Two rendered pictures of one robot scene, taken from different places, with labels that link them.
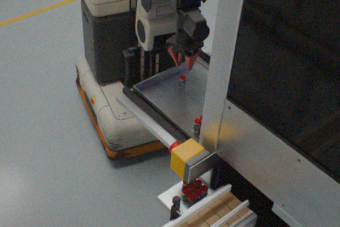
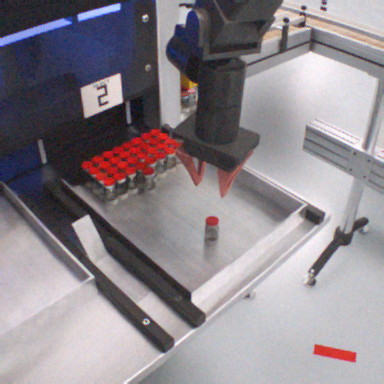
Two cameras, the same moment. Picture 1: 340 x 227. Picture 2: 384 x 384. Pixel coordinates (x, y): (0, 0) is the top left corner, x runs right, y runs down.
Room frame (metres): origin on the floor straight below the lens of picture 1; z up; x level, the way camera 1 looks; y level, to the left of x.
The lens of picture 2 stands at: (1.77, -0.06, 1.38)
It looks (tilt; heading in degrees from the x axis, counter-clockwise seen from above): 39 degrees down; 179
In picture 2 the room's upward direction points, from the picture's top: straight up
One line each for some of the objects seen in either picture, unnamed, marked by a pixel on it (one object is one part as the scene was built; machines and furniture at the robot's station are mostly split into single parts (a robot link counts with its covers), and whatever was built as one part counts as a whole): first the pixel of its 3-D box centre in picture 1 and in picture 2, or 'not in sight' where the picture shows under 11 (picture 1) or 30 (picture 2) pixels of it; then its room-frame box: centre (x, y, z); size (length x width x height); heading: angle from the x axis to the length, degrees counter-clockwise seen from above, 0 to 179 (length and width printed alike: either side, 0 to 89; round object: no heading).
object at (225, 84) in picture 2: (186, 19); (219, 76); (1.27, -0.03, 1.15); 0.07 x 0.06 x 0.07; 28
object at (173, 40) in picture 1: (185, 36); (217, 120); (1.27, -0.03, 1.09); 0.10 x 0.07 x 0.07; 57
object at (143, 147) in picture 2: not in sight; (131, 162); (1.09, -0.17, 0.90); 0.18 x 0.02 x 0.05; 133
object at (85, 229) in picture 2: not in sight; (109, 257); (1.34, -0.18, 0.91); 0.14 x 0.03 x 0.06; 44
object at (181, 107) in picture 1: (197, 102); (178, 199); (1.19, -0.08, 0.90); 0.34 x 0.26 x 0.04; 43
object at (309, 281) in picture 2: not in sight; (341, 242); (0.50, 0.58, 0.07); 0.50 x 0.08 x 0.14; 133
